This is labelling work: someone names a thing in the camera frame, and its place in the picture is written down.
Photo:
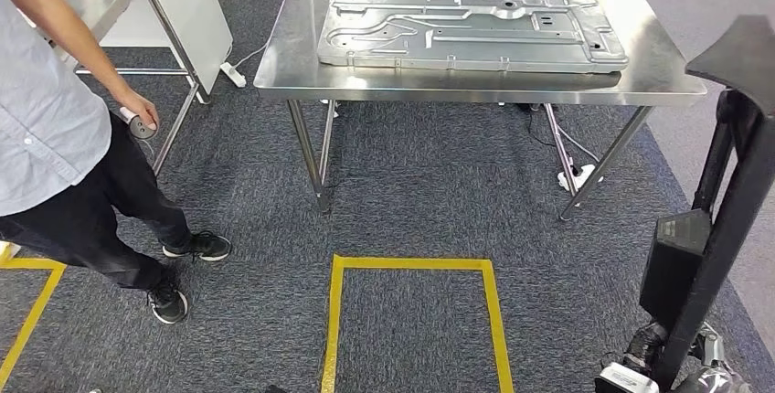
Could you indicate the white panel board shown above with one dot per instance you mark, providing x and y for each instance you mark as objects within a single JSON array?
[{"x": 181, "y": 15}]

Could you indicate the person's left forearm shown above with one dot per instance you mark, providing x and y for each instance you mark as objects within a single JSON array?
[{"x": 97, "y": 63}]

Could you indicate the stamped metal plate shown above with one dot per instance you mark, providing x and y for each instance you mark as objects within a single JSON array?
[{"x": 472, "y": 45}]

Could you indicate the yellow floor tape square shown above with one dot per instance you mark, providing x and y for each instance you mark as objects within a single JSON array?
[
  {"x": 333, "y": 317},
  {"x": 36, "y": 299}
]

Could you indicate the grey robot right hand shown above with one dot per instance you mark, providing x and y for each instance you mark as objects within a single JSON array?
[{"x": 645, "y": 345}]

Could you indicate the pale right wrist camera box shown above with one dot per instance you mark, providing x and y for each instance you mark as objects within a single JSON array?
[{"x": 626, "y": 381}]

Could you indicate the person's left hand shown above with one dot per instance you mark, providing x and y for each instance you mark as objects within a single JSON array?
[{"x": 140, "y": 106}]

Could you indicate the steel workbench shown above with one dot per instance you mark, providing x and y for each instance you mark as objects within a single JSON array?
[{"x": 290, "y": 69}]

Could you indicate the person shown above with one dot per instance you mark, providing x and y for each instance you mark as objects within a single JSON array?
[{"x": 48, "y": 124}]

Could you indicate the white power strip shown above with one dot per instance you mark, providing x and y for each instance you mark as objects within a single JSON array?
[
  {"x": 578, "y": 178},
  {"x": 233, "y": 74}
]

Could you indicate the grey round hand controller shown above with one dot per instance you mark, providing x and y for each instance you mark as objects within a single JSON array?
[{"x": 142, "y": 131}]

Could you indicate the black plastic plate part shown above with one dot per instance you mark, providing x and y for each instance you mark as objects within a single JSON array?
[{"x": 726, "y": 196}]

